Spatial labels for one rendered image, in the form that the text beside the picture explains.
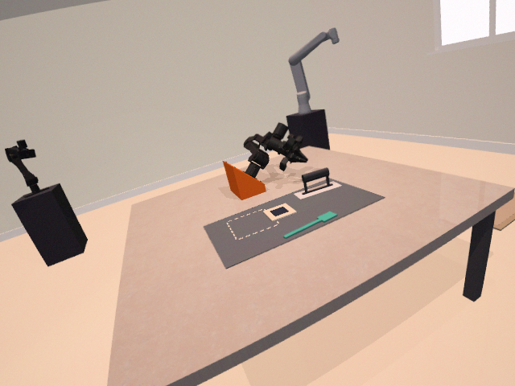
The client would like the tan tile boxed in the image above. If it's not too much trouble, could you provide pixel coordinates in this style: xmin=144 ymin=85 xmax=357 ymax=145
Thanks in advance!
xmin=263 ymin=203 xmax=297 ymax=222

